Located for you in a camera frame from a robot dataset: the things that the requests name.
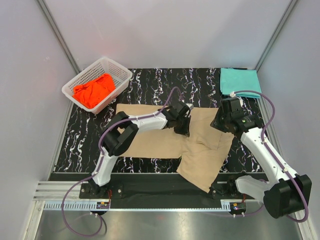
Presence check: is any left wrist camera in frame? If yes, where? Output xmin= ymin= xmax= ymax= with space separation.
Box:
xmin=184 ymin=103 xmax=194 ymax=118

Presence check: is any white slotted cable duct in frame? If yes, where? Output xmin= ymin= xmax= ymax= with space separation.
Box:
xmin=44 ymin=200 xmax=231 ymax=212

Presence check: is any folded teal t shirt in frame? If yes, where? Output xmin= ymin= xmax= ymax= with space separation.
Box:
xmin=220 ymin=68 xmax=261 ymax=99

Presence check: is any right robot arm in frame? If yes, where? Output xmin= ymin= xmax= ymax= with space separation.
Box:
xmin=210 ymin=96 xmax=312 ymax=223

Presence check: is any white plastic laundry basket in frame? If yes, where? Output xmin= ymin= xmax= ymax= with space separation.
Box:
xmin=61 ymin=57 xmax=133 ymax=115

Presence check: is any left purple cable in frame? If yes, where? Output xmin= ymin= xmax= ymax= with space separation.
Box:
xmin=61 ymin=86 xmax=186 ymax=238

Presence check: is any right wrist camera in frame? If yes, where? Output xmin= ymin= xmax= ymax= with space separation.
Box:
xmin=229 ymin=91 xmax=244 ymax=107

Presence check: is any orange t shirt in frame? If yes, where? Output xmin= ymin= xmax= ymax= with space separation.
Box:
xmin=72 ymin=73 xmax=116 ymax=109

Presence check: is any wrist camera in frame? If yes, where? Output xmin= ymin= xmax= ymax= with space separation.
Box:
xmin=229 ymin=91 xmax=244 ymax=107
xmin=184 ymin=103 xmax=194 ymax=118

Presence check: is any beige t shirt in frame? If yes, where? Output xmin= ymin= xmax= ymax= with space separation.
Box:
xmin=123 ymin=107 xmax=234 ymax=193

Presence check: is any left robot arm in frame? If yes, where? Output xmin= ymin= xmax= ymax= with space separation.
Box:
xmin=88 ymin=101 xmax=194 ymax=198

